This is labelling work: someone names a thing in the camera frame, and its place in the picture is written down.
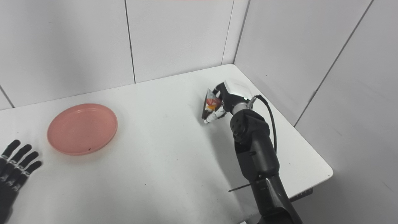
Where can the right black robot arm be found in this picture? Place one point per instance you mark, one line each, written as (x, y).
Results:
(255, 146)

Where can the chocolate cake slice with fruit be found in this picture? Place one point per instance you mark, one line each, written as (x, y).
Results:
(210, 101)

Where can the black zip tie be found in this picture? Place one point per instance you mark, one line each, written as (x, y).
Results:
(239, 187)

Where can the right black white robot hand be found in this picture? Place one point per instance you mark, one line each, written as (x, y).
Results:
(234, 93)

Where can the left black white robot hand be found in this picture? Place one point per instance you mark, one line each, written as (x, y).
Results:
(12, 177)

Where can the pink round plate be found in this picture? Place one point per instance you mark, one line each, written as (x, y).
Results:
(82, 129)

